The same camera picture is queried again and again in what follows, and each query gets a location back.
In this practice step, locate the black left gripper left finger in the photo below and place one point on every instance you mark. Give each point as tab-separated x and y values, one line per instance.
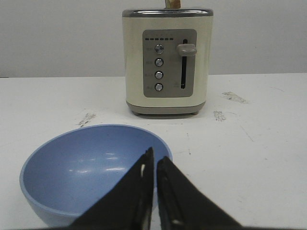
128	206

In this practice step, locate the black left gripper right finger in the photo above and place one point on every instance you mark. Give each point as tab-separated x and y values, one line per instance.
183	207

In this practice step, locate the blue bowl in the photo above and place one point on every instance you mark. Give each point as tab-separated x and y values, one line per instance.
69	173

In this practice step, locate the cream two-slot toaster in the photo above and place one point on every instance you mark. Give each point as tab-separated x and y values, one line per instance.
166	54

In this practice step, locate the slice of toast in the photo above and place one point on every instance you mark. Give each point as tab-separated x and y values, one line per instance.
172	4

